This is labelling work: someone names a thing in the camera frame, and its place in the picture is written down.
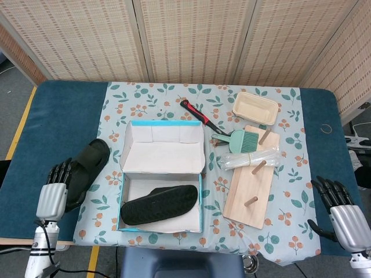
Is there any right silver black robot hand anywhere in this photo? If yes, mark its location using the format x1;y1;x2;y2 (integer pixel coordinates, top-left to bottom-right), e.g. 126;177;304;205
307;175;371;253

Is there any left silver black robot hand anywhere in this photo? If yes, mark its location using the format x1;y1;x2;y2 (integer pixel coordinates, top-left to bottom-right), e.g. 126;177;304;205
35;158;73;223

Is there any black slipper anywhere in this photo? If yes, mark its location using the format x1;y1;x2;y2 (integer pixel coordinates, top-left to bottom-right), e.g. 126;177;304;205
64;138;111;214
120;184;199;226

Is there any blue shoe box white inside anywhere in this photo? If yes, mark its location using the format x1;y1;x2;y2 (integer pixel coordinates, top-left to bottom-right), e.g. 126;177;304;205
117;120;206;233

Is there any black bag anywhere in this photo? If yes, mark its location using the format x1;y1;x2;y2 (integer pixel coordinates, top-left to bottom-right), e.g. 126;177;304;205
353;150;371;186

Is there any black flat panel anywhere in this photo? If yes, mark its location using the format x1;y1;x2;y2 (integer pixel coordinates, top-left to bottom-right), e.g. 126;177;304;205
0;158;9;188

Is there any white chair base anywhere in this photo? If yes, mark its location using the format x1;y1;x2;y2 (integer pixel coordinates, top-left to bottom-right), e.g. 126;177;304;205
344;121;371;151

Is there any teal table cover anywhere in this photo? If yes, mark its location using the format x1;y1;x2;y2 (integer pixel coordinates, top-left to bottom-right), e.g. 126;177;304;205
0;80;363;257

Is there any small metal bowl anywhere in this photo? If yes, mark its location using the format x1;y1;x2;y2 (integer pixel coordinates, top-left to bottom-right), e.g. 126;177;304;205
242;254;260;275

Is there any wooden board with pegs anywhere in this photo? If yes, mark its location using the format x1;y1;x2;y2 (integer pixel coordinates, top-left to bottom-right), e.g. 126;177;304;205
222;125;281;229

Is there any clear plastic bag bundle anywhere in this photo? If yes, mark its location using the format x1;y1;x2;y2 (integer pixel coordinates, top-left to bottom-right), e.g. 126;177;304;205
220;147;282;171

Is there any green silicone brush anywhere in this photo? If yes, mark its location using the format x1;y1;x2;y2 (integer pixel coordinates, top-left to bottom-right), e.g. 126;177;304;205
211;129;259;153

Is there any blue padded seat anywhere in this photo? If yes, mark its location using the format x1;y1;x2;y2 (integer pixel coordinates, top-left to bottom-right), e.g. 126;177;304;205
120;247;246;278

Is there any beige rectangular food tray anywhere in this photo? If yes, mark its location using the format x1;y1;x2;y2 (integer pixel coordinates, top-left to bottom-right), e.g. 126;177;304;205
231;92;279;126

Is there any floral leaf print tablecloth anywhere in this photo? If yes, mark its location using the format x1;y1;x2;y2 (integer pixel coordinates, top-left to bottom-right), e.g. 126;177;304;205
72;81;322;264

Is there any bamboo folding screen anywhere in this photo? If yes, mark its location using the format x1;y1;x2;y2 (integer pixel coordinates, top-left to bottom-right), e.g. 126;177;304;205
0;0;371;116

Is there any red black handled tool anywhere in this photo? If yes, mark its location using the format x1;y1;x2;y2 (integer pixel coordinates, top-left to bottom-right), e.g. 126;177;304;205
179;99;232;136

